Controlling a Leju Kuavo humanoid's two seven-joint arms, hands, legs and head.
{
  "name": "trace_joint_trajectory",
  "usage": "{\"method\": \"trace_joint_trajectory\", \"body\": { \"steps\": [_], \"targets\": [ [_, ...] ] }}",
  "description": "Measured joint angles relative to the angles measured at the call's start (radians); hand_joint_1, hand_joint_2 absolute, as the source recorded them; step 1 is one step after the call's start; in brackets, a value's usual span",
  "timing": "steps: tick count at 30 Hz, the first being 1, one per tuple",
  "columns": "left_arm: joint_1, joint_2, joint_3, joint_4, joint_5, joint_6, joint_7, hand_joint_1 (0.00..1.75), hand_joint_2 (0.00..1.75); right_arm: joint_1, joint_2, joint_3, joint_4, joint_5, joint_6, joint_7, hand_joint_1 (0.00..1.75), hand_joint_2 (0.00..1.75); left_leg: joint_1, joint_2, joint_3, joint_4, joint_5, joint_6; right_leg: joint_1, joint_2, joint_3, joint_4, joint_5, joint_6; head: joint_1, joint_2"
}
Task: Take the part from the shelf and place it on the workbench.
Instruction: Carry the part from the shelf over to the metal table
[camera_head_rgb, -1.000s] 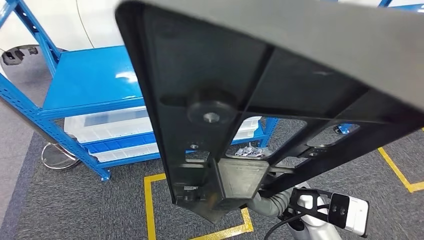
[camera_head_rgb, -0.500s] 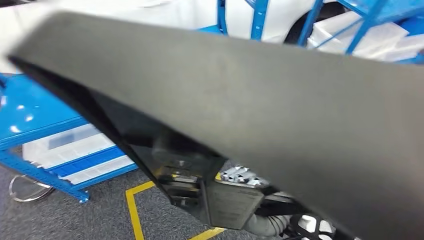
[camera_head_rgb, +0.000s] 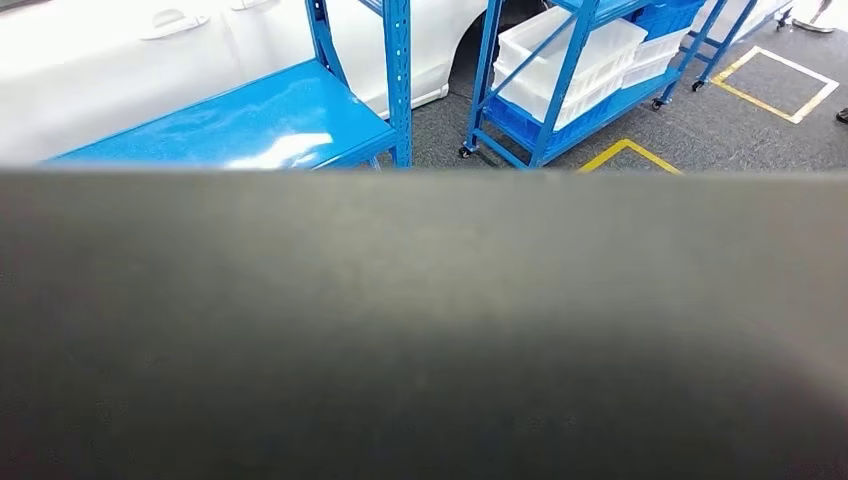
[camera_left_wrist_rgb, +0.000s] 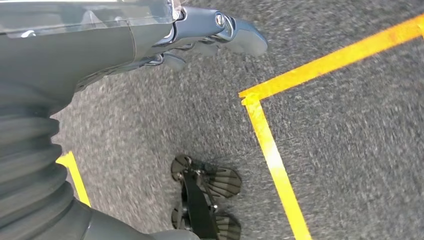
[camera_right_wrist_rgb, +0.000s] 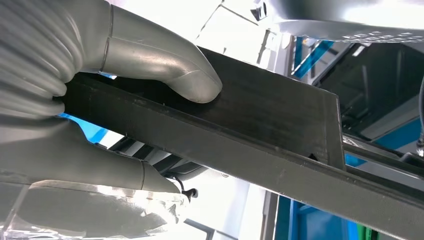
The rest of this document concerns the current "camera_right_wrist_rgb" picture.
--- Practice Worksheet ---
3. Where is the blue metal shelf rack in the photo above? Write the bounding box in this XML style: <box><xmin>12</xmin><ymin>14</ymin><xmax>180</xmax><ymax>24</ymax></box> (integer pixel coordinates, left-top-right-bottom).
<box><xmin>57</xmin><ymin>35</ymin><xmax>424</xmax><ymax>240</ymax></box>

